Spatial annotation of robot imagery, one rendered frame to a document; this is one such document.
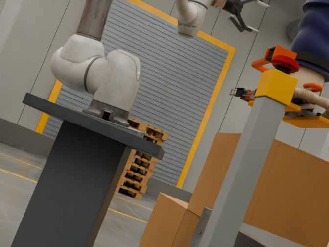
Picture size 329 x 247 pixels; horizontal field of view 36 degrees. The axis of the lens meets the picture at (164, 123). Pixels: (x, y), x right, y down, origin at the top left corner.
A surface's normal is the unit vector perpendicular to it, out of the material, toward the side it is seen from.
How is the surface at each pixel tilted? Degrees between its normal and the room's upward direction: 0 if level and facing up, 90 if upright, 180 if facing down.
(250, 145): 90
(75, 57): 95
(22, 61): 90
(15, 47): 90
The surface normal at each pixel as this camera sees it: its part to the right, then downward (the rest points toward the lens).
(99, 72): -0.44, -0.22
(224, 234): 0.22, 0.00
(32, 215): -0.02, -0.10
